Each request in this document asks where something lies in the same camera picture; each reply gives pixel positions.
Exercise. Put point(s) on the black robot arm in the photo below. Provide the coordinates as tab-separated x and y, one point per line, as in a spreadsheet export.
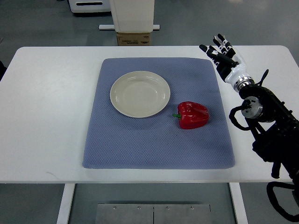
276	134

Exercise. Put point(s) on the blue textured mat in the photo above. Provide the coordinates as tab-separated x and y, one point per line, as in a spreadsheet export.
117	141

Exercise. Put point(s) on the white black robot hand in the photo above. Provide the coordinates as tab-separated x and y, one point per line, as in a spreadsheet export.
229	63

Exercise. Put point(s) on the white pillar stand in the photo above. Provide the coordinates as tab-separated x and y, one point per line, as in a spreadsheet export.
132	16

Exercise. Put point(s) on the cream round plate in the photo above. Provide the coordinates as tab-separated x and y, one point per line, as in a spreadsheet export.
140	94

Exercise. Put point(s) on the brown cardboard box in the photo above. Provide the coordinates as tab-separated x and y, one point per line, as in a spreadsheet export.
133	39

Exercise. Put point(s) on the white machine with slot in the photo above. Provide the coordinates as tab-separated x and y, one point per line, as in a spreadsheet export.
89	6

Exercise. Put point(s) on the white table leg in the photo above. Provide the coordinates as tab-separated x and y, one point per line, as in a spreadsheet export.
238	204
66	203

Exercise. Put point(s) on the left white table leg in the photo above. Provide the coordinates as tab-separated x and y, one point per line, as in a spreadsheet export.
66	203

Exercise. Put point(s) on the red bell pepper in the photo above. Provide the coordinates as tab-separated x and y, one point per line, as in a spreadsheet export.
191	115

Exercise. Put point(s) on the right white table leg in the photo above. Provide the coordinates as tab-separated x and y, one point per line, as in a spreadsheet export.
238	204

